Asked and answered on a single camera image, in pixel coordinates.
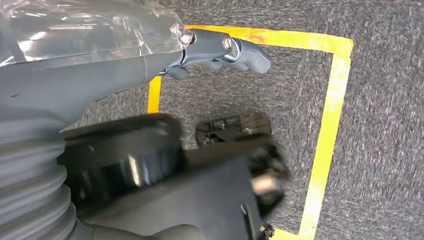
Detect black robot foot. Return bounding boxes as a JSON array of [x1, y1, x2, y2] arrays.
[[195, 111, 273, 147]]

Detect yellow floor tape square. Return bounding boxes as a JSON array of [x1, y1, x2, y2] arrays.
[[147, 24, 354, 240]]

